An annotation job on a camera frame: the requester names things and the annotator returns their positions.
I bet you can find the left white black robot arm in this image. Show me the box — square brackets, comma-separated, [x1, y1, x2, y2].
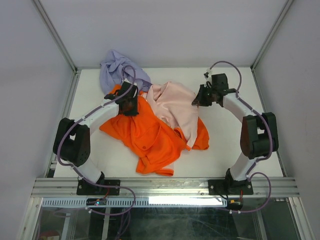
[52, 81, 139, 195]

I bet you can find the black connector with yellow plug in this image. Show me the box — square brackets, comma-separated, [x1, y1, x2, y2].
[226, 198, 243, 211]

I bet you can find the white slotted cable duct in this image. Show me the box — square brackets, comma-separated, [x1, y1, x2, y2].
[42, 196, 227, 209]

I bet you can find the aluminium frame post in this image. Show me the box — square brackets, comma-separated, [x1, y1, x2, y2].
[31, 0, 78, 74]
[250, 0, 295, 72]

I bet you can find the right aluminium frame post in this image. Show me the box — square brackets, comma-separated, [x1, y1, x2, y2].
[250, 0, 295, 72]

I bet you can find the orange jacket with pink lining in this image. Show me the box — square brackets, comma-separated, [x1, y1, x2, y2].
[99, 81, 210, 177]

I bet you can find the small electronics board with leds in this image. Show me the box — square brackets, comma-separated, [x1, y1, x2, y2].
[86, 198, 108, 207]

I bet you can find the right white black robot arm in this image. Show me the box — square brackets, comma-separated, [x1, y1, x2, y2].
[192, 73, 279, 194]

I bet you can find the aluminium mounting rail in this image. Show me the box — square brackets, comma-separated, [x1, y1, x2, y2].
[31, 177, 300, 198]

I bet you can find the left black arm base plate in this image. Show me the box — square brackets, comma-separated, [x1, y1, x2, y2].
[76, 179, 121, 196]

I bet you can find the crumpled lavender garment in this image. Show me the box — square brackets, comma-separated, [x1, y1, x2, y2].
[99, 49, 152, 95]

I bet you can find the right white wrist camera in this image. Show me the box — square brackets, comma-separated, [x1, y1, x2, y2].
[203, 69, 212, 88]

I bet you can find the left aluminium frame post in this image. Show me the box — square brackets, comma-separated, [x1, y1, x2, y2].
[31, 0, 78, 74]

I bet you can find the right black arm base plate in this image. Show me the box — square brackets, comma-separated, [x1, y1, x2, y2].
[208, 179, 254, 196]

